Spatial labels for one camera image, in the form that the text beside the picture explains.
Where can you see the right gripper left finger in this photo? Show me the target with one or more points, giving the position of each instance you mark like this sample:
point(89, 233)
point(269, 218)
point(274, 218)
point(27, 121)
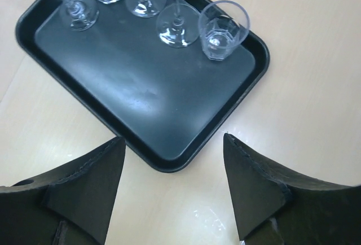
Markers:
point(70, 204)

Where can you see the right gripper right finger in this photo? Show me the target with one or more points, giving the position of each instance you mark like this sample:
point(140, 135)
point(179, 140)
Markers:
point(276, 205)

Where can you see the small glass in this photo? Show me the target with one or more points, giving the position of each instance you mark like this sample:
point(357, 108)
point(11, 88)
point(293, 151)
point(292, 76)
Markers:
point(223, 25)

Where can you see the clear wine glass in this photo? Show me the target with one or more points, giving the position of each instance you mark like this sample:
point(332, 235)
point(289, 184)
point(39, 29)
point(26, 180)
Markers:
point(79, 15)

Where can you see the tall champagne flute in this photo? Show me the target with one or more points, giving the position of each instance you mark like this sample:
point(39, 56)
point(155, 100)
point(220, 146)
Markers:
point(177, 24)

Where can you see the black plastic tray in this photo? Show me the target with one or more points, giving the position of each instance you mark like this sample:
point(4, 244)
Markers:
point(166, 102)

